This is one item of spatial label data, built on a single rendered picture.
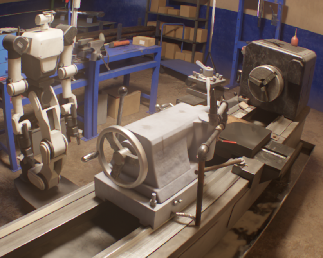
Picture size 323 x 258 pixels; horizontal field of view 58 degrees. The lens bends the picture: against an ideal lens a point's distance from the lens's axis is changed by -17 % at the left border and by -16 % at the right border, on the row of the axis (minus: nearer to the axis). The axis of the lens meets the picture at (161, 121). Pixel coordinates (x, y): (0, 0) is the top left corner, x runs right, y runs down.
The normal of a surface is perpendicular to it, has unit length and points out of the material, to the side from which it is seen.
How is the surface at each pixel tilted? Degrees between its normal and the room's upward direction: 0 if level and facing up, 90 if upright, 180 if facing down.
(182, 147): 76
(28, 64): 101
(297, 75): 90
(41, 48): 90
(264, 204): 0
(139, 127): 0
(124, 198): 90
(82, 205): 0
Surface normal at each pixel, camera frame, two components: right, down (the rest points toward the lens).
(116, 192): -0.61, 0.27
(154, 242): 0.09, -0.91
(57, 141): 0.80, -0.10
